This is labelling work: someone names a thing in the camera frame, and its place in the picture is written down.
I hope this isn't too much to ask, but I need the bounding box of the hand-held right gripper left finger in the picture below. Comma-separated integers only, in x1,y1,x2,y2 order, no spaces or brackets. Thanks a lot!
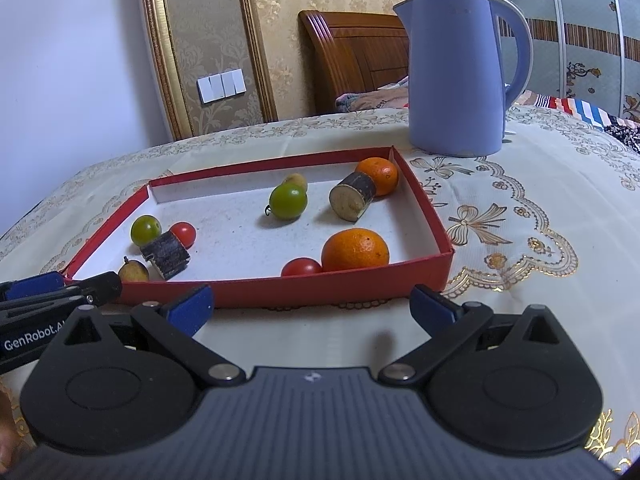
62,284,247,389

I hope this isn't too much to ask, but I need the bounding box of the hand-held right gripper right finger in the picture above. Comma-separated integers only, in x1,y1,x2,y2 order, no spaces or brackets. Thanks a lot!
378,284,577,388

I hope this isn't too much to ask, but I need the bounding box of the red cardboard box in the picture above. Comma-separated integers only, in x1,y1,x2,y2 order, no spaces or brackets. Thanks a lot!
64,146,455,309

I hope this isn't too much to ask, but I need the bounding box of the orange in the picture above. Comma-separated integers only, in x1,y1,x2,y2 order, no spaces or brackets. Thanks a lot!
356,157,399,197
321,228,390,272

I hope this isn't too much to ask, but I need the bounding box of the dark sugarcane piece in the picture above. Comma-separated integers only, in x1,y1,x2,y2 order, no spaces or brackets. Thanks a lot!
140,234,191,281
329,171,378,222

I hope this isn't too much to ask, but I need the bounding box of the striped colourful cloth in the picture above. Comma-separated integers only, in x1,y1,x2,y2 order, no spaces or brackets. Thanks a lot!
520,90,640,153

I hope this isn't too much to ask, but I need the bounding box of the gold wall moulding frame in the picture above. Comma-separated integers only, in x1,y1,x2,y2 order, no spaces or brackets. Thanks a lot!
139,0,278,141

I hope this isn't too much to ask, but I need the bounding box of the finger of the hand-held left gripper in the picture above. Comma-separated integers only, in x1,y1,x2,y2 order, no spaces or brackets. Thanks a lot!
0,271,66,302
0,271,123,314

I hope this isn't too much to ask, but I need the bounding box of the person's left hand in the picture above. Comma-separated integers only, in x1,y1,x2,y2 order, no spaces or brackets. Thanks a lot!
0,394,16,467

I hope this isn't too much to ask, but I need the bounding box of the wooden bed headboard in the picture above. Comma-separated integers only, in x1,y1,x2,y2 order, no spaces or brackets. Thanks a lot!
299,10,413,116

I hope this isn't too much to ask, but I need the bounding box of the red cherry tomato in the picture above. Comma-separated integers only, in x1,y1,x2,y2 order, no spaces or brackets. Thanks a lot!
170,222,197,249
281,257,323,278

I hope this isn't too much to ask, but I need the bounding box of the brown printed blanket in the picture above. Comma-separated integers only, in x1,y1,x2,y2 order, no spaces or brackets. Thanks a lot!
335,77,411,113

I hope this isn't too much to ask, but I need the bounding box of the beige embroidered tablecloth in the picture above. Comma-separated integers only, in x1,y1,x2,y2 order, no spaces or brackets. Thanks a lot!
0,105,640,476

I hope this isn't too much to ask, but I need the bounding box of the blue electric kettle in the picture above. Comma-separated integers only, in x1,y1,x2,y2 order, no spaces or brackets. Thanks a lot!
392,0,533,158

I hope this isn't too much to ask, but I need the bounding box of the wardrobe with floral glass doors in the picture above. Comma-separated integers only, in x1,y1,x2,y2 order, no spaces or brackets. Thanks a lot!
475,0,640,121

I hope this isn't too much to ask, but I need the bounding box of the green round fruit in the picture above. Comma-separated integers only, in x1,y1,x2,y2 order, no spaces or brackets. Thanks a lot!
269,183,308,220
131,215,162,247

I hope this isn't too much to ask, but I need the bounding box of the white wall light switch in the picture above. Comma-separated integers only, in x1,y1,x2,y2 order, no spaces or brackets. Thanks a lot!
196,70,247,105

